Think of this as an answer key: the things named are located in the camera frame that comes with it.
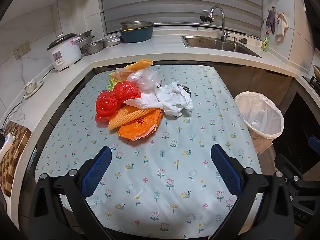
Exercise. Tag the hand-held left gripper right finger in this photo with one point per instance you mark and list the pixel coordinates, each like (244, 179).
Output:
(225, 170)

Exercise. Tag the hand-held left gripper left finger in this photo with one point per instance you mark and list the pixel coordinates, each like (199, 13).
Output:
(98, 171)

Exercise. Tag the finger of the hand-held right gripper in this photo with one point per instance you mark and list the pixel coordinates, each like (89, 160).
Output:
(303, 183)
(314, 145)

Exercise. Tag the orange plastic bag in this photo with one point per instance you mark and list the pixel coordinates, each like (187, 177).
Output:
(140, 127)

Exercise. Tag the white lined trash bin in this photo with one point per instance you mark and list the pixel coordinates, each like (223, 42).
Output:
(260, 115)

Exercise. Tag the red plastic bag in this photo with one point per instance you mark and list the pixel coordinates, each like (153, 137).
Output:
(110, 102)

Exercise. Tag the steel wool scrubber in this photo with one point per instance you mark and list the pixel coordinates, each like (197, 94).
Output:
(186, 89)

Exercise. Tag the white paper towel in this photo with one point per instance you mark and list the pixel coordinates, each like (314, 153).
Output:
(170, 97)

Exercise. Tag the clear plastic bag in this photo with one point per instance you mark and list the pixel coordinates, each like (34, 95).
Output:
(147, 80)

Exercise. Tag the gas stove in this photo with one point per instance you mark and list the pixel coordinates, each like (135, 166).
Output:
(313, 82)

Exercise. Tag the floral tablecloth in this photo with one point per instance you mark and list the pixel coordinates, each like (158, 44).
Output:
(175, 130)

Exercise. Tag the checkered wooden cutting board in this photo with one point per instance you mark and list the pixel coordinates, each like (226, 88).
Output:
(15, 162)

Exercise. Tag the green yellow plastic packet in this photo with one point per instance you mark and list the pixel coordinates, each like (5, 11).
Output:
(112, 81)

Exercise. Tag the white power strip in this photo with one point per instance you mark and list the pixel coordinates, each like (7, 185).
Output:
(32, 86)

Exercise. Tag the green dish soap bottle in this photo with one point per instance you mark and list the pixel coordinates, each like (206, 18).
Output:
(265, 42)

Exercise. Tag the white rice cooker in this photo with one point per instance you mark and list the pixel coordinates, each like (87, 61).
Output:
(66, 52)

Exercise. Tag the beige hanging cloth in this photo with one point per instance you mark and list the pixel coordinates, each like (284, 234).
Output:
(281, 26)

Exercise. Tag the steel bowl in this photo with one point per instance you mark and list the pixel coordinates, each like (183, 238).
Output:
(94, 47)

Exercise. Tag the dark sink scrubber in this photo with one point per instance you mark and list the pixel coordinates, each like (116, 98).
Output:
(243, 40)

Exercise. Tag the steel sink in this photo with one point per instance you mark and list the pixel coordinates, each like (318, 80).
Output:
(212, 43)

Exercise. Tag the steel plate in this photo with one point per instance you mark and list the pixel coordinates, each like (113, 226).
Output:
(112, 40)

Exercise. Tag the grey hanging cloth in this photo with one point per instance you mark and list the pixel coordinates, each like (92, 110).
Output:
(270, 21)

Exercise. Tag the stacked steel pots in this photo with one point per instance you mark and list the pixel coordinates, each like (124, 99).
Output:
(86, 38)

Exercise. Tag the blue plastic basin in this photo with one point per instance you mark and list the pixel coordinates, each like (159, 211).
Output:
(137, 36)

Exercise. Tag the steel basin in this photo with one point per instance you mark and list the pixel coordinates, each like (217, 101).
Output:
(135, 25)

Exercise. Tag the chrome faucet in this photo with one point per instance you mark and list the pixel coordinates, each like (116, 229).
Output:
(221, 12)

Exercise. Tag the grey window blind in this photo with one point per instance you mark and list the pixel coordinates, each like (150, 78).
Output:
(162, 2)

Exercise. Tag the wall socket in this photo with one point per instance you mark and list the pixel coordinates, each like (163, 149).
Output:
(22, 50)

